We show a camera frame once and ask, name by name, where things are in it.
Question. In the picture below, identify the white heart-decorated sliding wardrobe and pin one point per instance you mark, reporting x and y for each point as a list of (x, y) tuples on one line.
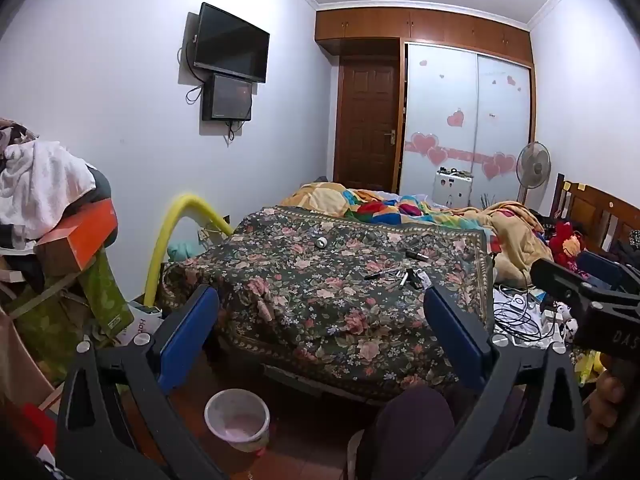
[(450, 90)]

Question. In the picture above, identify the green leaf-print box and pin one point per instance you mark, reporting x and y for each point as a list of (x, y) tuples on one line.
[(107, 295)]

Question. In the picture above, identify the orange cardboard box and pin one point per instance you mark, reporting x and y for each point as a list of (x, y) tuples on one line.
[(85, 235)]

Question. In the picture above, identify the yellow fleece blanket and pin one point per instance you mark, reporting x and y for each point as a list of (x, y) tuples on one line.
[(515, 240)]

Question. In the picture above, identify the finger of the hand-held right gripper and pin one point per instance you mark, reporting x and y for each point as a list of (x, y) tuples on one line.
[(600, 265), (555, 277)]

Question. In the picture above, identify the wooden overhead cabinets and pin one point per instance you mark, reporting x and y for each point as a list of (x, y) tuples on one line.
[(425, 25)]

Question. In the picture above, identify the white plastic bag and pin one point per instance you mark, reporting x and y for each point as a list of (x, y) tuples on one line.
[(145, 320)]

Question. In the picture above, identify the white plastic waste bin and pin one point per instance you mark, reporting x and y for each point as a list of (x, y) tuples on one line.
[(235, 425)]

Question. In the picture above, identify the short black tube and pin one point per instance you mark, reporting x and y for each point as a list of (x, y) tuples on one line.
[(416, 255)]

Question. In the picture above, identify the red plush toy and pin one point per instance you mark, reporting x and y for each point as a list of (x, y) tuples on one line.
[(567, 245)]

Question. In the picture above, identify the brown board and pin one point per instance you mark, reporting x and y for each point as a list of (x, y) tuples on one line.
[(15, 355)]

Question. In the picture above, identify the yellow toy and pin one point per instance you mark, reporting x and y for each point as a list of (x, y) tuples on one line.
[(589, 366)]

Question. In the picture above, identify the person's knee in purple trousers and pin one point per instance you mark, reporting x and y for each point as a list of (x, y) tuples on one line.
[(415, 425)]

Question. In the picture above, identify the brown wooden door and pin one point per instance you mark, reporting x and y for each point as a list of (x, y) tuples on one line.
[(367, 120)]

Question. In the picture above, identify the white box appliance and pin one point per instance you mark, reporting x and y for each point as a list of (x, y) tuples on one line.
[(452, 190)]

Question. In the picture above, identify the dark cloth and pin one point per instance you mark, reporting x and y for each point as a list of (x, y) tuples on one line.
[(102, 185)]

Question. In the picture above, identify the wall-mounted black television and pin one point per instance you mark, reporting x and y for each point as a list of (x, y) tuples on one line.
[(230, 45)]

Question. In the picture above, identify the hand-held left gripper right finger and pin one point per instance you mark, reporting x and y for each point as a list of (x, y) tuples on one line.
[(452, 332)]

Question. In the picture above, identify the wooden bed headboard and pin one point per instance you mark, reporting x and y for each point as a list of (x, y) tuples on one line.
[(590, 210)]

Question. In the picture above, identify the colourful patchwork quilt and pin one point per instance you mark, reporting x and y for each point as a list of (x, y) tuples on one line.
[(385, 207)]

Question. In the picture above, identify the black pen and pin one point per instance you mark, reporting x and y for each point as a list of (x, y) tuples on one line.
[(380, 275)]

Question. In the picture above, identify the green leaf pattern cloth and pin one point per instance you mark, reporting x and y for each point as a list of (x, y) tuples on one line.
[(40, 330)]

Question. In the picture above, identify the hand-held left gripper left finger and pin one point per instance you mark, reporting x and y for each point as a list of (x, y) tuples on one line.
[(192, 335)]

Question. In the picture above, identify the teal cloth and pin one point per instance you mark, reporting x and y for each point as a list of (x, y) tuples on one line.
[(182, 251)]

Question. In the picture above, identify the small silver cap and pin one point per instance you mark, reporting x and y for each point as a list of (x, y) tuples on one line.
[(322, 242)]

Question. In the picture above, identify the person's right hand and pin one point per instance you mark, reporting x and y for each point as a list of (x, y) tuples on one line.
[(605, 400)]

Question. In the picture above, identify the dark floral blanket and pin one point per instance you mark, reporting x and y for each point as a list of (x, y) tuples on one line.
[(310, 300)]

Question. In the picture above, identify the standing electric fan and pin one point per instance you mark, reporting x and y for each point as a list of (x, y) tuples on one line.
[(534, 165)]

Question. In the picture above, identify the yellow foam tube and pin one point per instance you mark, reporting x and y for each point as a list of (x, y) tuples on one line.
[(165, 230)]

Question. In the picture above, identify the white towel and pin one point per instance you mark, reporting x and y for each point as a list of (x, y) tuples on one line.
[(35, 180)]

